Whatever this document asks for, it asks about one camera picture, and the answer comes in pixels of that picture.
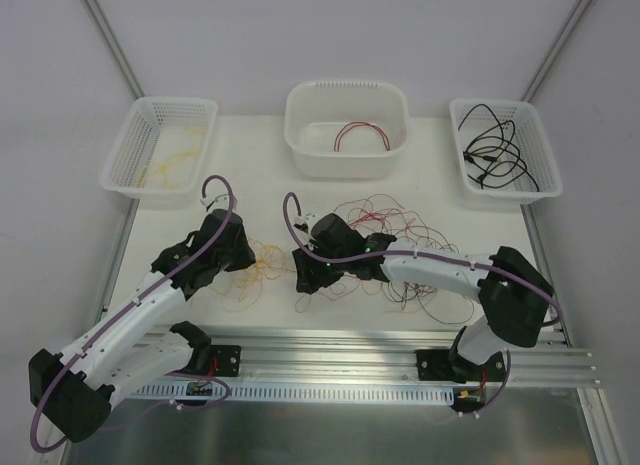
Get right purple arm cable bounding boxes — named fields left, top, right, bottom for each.
left=282, top=192, right=565, bottom=331

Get left white perforated basket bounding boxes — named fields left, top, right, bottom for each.
left=99, top=96, right=219, bottom=206

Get white slotted cable duct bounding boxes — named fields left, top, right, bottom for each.
left=133, top=380, right=454, bottom=406

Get red thin wire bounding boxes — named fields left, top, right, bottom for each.
left=333, top=121, right=394, bottom=154

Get white centre plastic tub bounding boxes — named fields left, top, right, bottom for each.
left=284, top=81, right=409, bottom=179

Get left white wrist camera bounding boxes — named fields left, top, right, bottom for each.
left=200, top=194, right=237, bottom=214

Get right aluminium frame post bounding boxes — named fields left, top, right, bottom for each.
left=520, top=0, right=596, bottom=103

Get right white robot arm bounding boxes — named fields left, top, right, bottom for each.
left=285, top=214, right=554, bottom=383

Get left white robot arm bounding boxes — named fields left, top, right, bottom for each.
left=28, top=209, right=255, bottom=443

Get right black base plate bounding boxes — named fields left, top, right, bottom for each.
left=415, top=349, right=507, bottom=384

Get left aluminium frame post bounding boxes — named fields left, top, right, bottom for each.
left=80, top=0, right=145, bottom=100

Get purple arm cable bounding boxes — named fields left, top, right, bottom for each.
left=282, top=192, right=565, bottom=331
left=30, top=174, right=237, bottom=452

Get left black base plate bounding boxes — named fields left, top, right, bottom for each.
left=200, top=345, right=242, bottom=378

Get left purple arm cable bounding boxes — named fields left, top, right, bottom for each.
left=30, top=174, right=237, bottom=452

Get thin coloured wires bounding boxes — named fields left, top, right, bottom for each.
left=294, top=193, right=476, bottom=327

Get black USB cable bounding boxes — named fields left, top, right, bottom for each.
left=458, top=103, right=521, bottom=191

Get white perforated basket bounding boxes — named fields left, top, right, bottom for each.
left=99, top=96, right=219, bottom=206
left=449, top=98, right=563, bottom=207

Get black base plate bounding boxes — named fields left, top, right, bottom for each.
left=200, top=345, right=242, bottom=378
left=415, top=349, right=507, bottom=384

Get aluminium mounting rail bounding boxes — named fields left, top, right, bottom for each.
left=203, top=326, right=604, bottom=389

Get right white perforated basket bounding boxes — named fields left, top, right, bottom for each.
left=449, top=98, right=563, bottom=207

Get aluminium frame post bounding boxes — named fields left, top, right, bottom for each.
left=80, top=0, right=145, bottom=100
left=520, top=0, right=596, bottom=103

